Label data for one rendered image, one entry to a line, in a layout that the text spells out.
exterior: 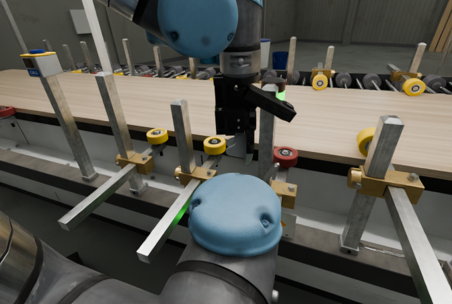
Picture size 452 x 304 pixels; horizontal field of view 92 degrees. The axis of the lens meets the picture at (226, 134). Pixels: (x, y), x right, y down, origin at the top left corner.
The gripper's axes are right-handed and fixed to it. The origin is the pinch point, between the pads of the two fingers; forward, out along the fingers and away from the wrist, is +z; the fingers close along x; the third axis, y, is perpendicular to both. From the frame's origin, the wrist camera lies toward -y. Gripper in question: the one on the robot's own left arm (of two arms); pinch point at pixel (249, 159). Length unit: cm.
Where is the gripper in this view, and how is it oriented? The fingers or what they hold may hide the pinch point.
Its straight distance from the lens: 52.2
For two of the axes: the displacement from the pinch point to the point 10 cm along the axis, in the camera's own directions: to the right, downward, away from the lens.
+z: 0.4, 8.8, 4.8
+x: -0.1, 4.8, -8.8
